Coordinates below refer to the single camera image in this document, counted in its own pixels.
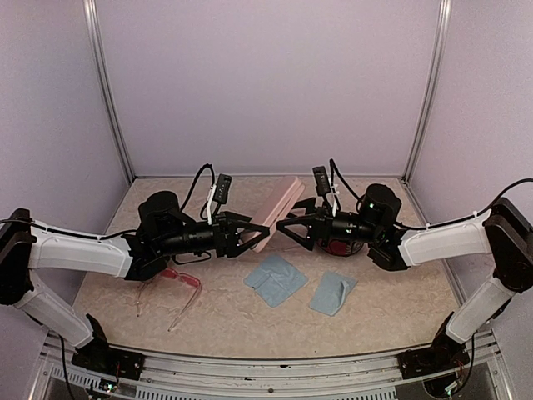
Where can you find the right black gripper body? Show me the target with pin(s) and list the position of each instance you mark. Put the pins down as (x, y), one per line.
(325, 225)

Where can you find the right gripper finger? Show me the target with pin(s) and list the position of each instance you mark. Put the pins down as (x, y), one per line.
(307, 241)
(306, 207)

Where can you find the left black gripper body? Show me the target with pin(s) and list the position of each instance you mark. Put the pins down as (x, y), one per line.
(219, 242)

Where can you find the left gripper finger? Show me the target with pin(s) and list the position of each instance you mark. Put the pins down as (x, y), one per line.
(248, 239)
(242, 221)

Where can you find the pink glasses case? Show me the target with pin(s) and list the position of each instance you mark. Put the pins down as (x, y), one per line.
(278, 204)

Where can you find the large blue cleaning cloth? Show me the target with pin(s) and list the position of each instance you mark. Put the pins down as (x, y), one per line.
(275, 280)

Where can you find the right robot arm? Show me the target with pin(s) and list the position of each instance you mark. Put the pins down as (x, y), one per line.
(499, 230)

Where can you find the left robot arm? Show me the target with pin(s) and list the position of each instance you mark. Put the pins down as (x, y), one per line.
(164, 232)

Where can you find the red lens sunglasses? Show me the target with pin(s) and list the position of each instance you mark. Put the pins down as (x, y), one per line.
(176, 292)

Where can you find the red floral plate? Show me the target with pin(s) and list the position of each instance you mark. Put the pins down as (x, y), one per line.
(340, 248)

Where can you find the small blue cleaning cloth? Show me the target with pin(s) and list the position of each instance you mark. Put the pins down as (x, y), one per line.
(331, 293)

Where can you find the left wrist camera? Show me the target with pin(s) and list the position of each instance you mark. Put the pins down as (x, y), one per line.
(218, 194)

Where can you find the right aluminium frame post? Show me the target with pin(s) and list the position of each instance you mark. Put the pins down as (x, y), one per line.
(438, 51)

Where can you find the aluminium frame post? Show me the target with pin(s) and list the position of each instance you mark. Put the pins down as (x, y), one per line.
(438, 51)
(95, 38)

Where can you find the front aluminium rail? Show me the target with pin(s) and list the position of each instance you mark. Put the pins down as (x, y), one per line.
(375, 375)

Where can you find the left aluminium frame post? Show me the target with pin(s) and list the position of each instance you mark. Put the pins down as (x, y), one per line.
(95, 38)

